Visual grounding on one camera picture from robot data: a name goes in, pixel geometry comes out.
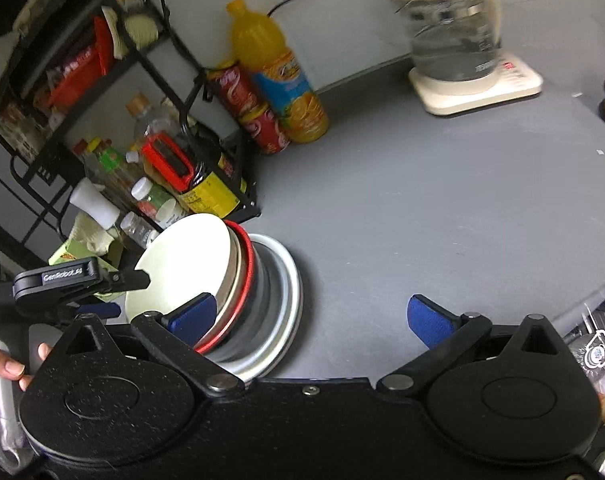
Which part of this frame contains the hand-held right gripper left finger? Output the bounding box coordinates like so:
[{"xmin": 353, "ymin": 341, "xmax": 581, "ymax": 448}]
[{"xmin": 52, "ymin": 293, "xmax": 244, "ymax": 399}]

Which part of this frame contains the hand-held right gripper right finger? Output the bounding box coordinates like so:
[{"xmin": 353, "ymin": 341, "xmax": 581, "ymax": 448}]
[{"xmin": 377, "ymin": 294, "xmax": 576, "ymax": 400}]

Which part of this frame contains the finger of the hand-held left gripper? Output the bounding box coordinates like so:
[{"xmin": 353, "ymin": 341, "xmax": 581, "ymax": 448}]
[
  {"xmin": 76, "ymin": 301, "xmax": 122, "ymax": 319},
  {"xmin": 100, "ymin": 266, "xmax": 151, "ymax": 295}
]

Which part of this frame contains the large white bowl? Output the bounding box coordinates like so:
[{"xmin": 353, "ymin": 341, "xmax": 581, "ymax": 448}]
[{"xmin": 125, "ymin": 213, "xmax": 234, "ymax": 342}]

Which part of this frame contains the person's left hand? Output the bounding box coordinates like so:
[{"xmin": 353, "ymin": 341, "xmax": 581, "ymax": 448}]
[{"xmin": 0, "ymin": 342, "xmax": 54, "ymax": 394}]

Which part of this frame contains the green tissue box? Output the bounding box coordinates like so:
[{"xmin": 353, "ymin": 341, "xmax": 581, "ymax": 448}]
[{"xmin": 47, "ymin": 211, "xmax": 124, "ymax": 267}]

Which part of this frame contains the small clear white-capped bottle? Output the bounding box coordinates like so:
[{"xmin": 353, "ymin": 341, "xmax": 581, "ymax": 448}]
[{"xmin": 119, "ymin": 211, "xmax": 159, "ymax": 249}]

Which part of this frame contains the beige bowl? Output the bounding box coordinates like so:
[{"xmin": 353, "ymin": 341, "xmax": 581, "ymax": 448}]
[{"xmin": 210, "ymin": 222, "xmax": 244, "ymax": 333}]

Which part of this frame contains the steel bowl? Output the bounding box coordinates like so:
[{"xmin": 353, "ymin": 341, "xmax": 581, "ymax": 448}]
[{"xmin": 215, "ymin": 239, "xmax": 284, "ymax": 367}]

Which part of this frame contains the white jar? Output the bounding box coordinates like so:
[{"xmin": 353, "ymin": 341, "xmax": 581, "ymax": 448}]
[{"xmin": 156, "ymin": 198, "xmax": 192, "ymax": 232}]

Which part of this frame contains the white plastic cup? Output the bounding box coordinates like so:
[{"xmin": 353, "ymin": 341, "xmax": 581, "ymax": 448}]
[{"xmin": 69, "ymin": 178, "xmax": 120, "ymax": 229}]

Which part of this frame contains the white-capped green label bottle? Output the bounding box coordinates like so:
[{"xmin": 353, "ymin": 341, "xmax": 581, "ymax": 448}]
[{"xmin": 131, "ymin": 176, "xmax": 177, "ymax": 222}]

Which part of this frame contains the yellow-capped green label bottle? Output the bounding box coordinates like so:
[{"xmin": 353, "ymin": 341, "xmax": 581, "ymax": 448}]
[{"xmin": 84, "ymin": 136, "xmax": 136, "ymax": 193}]

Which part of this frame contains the clear bottle with orange cap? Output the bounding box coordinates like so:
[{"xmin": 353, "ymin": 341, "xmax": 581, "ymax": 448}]
[{"xmin": 125, "ymin": 91, "xmax": 182, "ymax": 153}]

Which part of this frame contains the clear plastic bag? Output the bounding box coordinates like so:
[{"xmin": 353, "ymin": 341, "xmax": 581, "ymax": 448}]
[{"xmin": 571, "ymin": 329, "xmax": 605, "ymax": 397}]

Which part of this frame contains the red cola can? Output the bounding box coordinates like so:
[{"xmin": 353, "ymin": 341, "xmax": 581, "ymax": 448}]
[
  {"xmin": 206, "ymin": 59, "xmax": 261, "ymax": 117},
  {"xmin": 238, "ymin": 101, "xmax": 291, "ymax": 156}
]

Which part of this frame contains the black metal rack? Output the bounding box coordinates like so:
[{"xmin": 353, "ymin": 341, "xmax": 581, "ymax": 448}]
[{"xmin": 0, "ymin": 0, "xmax": 261, "ymax": 251}]

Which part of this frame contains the red snack packet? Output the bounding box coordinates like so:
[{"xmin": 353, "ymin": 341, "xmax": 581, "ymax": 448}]
[{"xmin": 46, "ymin": 16, "xmax": 116, "ymax": 107}]

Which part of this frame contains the beige kettle base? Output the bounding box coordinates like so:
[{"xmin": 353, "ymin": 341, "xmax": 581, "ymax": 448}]
[{"xmin": 408, "ymin": 49, "xmax": 544, "ymax": 117}]

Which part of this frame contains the orange juice bottle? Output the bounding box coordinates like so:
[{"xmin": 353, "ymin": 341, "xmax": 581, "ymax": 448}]
[{"xmin": 226, "ymin": 0, "xmax": 330, "ymax": 144}]

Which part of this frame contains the glass kettle with beige lid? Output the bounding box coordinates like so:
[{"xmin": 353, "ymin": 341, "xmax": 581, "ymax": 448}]
[{"xmin": 391, "ymin": 0, "xmax": 504, "ymax": 84}]

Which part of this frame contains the oil bottle with red handle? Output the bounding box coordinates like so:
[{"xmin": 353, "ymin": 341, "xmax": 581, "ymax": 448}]
[{"xmin": 141, "ymin": 131, "xmax": 241, "ymax": 219}]

